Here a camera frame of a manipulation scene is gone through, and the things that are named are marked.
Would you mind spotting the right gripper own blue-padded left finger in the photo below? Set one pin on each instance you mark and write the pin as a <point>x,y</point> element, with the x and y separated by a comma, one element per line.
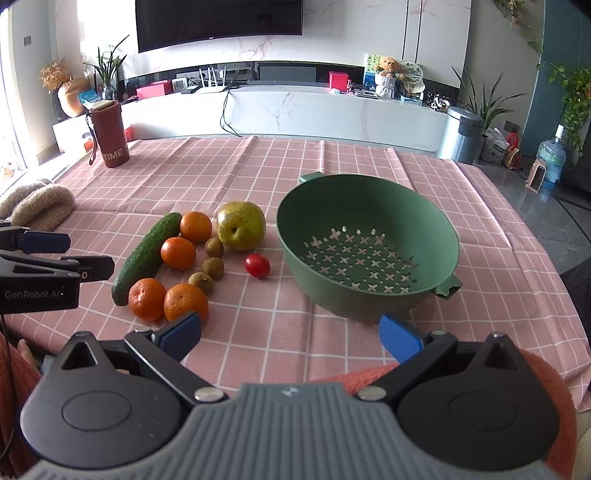
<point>159,354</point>

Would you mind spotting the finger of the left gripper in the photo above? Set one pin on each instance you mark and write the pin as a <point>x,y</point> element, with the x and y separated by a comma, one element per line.
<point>82,268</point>
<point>30,242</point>

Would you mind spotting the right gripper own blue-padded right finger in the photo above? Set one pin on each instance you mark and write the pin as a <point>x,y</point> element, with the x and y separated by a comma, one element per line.
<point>420,355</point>

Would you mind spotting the green cucumber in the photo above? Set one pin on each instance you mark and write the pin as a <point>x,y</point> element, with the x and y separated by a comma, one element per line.
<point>145,260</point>

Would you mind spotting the orange mandarin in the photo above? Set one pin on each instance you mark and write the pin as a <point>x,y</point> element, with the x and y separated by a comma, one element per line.
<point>146,299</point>
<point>184,298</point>
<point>195,227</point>
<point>178,253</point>

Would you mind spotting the brown longan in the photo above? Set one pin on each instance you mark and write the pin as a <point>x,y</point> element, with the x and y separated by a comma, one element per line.
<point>202,281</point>
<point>213,267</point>
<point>214,248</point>

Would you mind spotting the red cherry tomato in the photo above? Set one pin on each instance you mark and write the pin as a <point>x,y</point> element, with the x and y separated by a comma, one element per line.
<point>257,265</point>

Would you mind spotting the yellow-green pear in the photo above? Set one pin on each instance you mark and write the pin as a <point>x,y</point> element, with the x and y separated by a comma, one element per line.
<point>241,225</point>

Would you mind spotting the beige fuzzy cloth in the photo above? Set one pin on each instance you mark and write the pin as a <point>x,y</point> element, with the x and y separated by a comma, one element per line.
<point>41,205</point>

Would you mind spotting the green plastic colander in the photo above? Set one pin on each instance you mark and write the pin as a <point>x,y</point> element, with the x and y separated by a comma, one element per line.
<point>361,246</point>

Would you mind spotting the red TIME bottle sleeve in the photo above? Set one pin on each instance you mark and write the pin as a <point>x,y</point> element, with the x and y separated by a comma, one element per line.
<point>108,134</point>

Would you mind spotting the pink checkered tablecloth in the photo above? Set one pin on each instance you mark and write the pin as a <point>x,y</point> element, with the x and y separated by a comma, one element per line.
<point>268,330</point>

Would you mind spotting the vase with dried flowers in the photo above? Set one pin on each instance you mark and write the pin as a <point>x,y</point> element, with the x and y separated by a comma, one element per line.
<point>66,89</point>

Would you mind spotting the potted green plant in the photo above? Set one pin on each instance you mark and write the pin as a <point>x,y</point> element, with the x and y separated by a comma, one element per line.
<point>106,67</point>

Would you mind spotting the pink box on cabinet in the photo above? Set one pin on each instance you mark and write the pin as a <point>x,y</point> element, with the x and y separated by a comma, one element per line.
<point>155,89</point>

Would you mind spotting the silver pedal trash bin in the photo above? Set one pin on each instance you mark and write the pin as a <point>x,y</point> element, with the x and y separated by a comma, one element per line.
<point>462,137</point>

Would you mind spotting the white wifi router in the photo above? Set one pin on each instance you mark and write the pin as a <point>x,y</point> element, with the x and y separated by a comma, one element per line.
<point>212,80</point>

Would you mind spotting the white marble TV cabinet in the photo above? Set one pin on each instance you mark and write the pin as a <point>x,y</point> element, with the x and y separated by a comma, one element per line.
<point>288,110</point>

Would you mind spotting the blue water bottle jug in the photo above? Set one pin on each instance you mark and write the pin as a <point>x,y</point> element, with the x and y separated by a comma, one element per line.
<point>552,153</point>

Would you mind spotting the teddy bear toy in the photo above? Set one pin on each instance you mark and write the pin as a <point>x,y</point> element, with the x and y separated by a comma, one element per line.
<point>387,75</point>

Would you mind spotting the red box on cabinet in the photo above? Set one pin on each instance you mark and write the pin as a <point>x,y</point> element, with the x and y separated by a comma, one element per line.
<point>338,81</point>

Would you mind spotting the black wall television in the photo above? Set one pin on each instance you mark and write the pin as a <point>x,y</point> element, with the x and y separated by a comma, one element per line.
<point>163,23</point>

